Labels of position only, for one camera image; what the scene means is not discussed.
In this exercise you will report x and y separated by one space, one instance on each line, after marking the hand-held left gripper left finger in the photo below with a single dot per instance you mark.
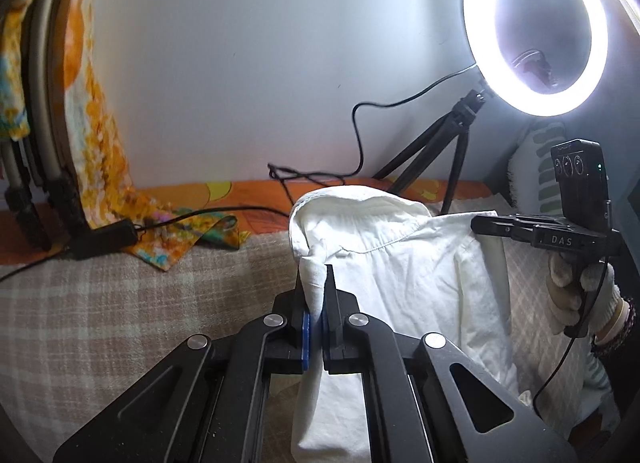
305 343

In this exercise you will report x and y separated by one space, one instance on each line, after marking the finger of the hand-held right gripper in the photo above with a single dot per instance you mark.
500 227

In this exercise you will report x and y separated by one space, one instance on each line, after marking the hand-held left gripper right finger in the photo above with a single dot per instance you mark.
326 338

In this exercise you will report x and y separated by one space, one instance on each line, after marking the white shirt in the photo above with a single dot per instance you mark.
425 268

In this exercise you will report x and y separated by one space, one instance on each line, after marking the person's right forearm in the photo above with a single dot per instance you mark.
617 328

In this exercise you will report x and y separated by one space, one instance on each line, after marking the person's right hand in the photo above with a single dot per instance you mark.
565 293

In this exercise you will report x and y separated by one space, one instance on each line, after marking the white green striped pillow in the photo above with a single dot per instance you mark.
540 183

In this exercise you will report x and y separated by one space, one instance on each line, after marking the black tripod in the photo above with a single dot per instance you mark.
462 143

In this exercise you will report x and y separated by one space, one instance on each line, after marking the orange bedsheet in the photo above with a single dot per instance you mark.
260 193

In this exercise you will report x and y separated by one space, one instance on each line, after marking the beige checked blanket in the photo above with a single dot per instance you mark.
125 318

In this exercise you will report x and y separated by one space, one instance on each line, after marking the black power adapter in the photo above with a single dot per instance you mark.
105 238

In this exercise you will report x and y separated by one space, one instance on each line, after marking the orange floral cloth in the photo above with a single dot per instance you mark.
95 143

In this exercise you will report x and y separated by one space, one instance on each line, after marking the folded silver tripod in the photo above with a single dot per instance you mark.
42 93

